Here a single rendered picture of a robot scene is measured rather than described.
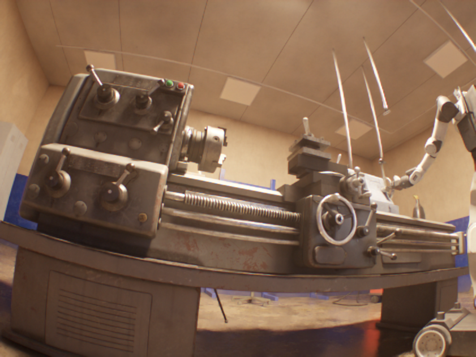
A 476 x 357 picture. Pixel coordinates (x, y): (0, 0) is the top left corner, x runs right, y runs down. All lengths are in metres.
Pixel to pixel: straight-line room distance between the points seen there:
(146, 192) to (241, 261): 0.48
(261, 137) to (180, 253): 4.40
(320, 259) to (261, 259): 0.25
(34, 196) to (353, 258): 1.28
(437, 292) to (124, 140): 2.15
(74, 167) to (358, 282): 1.22
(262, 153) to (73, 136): 4.29
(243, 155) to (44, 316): 4.42
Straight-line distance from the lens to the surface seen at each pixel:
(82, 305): 1.00
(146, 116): 1.13
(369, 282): 1.21
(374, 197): 1.72
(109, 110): 1.17
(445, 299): 2.19
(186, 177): 1.04
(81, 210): 0.89
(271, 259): 1.11
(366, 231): 1.15
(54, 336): 1.08
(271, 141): 5.28
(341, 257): 1.07
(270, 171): 4.98
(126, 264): 0.84
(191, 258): 1.01
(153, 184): 0.87
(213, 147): 1.26
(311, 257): 1.00
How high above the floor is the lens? 0.48
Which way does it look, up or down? 21 degrees up
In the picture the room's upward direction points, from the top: 6 degrees clockwise
